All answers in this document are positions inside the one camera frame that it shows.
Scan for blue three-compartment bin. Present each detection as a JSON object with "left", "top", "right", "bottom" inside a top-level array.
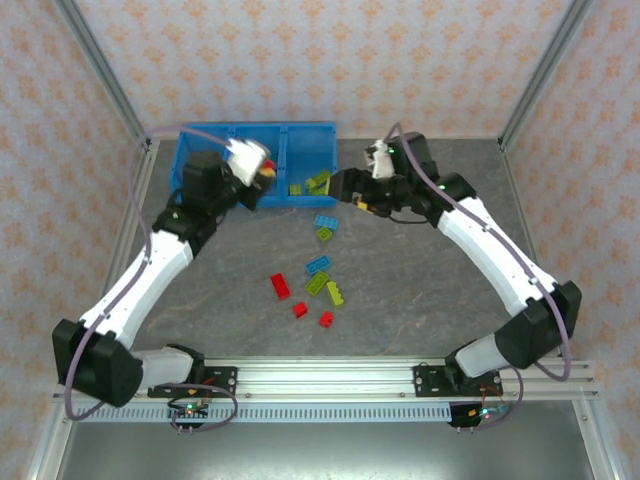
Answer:
[{"left": 171, "top": 121, "right": 340, "bottom": 210}]

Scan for grey metal sheet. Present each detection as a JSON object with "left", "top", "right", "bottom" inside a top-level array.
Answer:
[{"left": 54, "top": 422, "right": 601, "bottom": 480}]

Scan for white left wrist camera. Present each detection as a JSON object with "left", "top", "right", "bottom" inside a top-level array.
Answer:
[{"left": 225, "top": 138, "right": 271, "bottom": 185}]

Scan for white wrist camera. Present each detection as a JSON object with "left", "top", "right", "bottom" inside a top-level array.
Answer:
[
  {"left": 363, "top": 140, "right": 397, "bottom": 180},
  {"left": 225, "top": 138, "right": 271, "bottom": 185}
]

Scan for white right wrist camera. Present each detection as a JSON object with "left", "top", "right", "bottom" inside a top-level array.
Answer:
[{"left": 363, "top": 140, "right": 397, "bottom": 180}]

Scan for aluminium table side rail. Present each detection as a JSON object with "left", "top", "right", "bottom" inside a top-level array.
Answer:
[
  {"left": 24, "top": 139, "right": 161, "bottom": 480},
  {"left": 499, "top": 139, "right": 619, "bottom": 480}
]

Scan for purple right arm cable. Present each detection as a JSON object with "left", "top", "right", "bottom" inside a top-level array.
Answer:
[{"left": 384, "top": 122, "right": 574, "bottom": 432}]

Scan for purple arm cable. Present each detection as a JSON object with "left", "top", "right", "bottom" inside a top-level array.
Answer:
[
  {"left": 384, "top": 122, "right": 574, "bottom": 432},
  {"left": 64, "top": 124, "right": 240, "bottom": 434}
]

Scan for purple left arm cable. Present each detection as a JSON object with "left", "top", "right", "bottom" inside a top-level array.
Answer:
[{"left": 64, "top": 124, "right": 240, "bottom": 434}]

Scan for aluminium frame post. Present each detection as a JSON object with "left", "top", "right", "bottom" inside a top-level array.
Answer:
[
  {"left": 497, "top": 0, "right": 596, "bottom": 154},
  {"left": 52, "top": 0, "right": 154, "bottom": 154}
]

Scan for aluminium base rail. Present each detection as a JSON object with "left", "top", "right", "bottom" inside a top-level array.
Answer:
[{"left": 52, "top": 355, "right": 604, "bottom": 402}]

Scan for grey slotted cable duct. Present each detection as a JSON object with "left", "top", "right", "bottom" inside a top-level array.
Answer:
[{"left": 74, "top": 403, "right": 454, "bottom": 424}]

